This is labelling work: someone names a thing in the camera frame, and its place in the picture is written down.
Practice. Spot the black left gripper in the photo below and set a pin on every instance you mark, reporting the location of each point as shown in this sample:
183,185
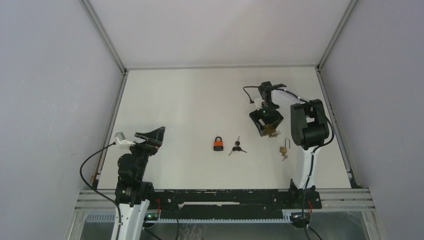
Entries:
153,140

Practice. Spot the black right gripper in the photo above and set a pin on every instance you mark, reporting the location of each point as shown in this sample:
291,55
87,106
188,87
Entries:
256,115

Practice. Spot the black-headed key bunch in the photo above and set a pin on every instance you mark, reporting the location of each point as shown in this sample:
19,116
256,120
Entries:
237,147

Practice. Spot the orange black padlock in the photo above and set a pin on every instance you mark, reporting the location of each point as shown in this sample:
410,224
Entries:
218,144

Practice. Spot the large brass padlock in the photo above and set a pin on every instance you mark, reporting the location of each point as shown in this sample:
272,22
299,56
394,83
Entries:
269,130

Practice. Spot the silver brass-padlock keys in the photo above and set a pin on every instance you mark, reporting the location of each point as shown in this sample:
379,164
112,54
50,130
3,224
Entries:
274,134

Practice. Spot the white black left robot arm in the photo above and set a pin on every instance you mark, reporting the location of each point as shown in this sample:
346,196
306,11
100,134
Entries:
132,194

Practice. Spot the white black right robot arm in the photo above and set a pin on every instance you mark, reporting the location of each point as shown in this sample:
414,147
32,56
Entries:
310,129

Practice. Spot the small brass padlock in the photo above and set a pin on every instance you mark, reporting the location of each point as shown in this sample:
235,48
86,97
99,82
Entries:
287,145

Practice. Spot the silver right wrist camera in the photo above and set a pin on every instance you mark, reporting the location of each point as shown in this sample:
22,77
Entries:
257,102

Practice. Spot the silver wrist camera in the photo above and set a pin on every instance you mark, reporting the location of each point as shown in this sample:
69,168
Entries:
120,140
257,102

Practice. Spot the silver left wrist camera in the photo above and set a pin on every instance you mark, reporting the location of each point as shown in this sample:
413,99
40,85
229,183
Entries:
120,140

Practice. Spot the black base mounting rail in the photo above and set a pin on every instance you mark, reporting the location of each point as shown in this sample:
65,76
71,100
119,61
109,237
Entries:
232,204

